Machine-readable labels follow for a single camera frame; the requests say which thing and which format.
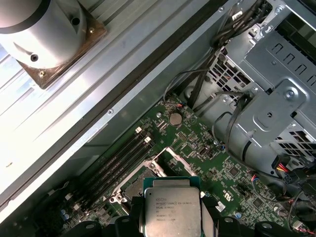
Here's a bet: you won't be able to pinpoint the brown square base plate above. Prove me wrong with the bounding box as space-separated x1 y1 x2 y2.
17 14 108 90

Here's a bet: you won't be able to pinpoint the metal socket cover frame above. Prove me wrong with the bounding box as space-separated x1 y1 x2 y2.
144 146 199 179

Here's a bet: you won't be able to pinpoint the black RAM slot white clips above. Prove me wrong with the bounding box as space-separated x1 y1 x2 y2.
71 125 143 198
81 135 153 207

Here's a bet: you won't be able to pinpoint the silver metal drive cage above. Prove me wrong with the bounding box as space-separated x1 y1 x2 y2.
207 0 316 178

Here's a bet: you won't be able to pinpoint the CPU socket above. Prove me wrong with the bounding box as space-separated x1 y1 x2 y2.
108 160 173 215

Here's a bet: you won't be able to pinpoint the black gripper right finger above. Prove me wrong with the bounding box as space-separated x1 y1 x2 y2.
200 195 281 237

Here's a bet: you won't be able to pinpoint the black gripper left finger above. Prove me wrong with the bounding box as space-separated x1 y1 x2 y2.
74 196 146 237

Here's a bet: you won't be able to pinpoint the round coin cell battery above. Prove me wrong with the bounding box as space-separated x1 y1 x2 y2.
169 112 183 127

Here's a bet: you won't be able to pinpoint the silver CPU green edge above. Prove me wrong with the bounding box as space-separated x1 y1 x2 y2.
142 176 202 237

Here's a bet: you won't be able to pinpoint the black PC case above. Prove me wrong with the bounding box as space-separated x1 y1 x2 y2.
0 0 316 237

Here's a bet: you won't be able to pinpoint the green motherboard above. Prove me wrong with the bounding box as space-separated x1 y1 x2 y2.
29 92 316 237

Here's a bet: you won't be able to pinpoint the orange power wire bundle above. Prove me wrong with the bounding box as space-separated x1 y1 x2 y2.
273 158 297 181

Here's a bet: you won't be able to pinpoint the black cable bundle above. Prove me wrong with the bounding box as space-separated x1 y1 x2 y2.
211 0 250 48

